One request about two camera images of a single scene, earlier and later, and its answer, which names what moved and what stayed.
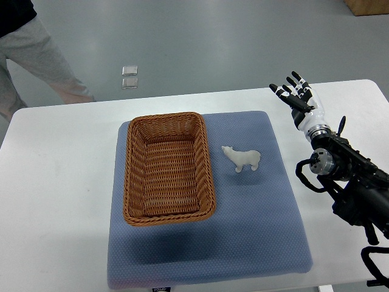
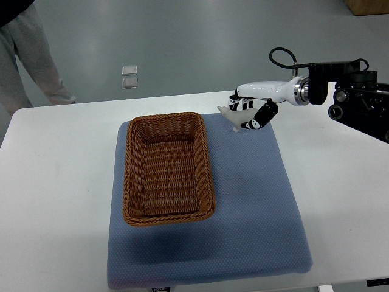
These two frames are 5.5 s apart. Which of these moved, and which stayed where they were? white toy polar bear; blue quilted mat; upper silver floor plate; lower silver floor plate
Moved: white toy polar bear
Stayed: lower silver floor plate; blue quilted mat; upper silver floor plate
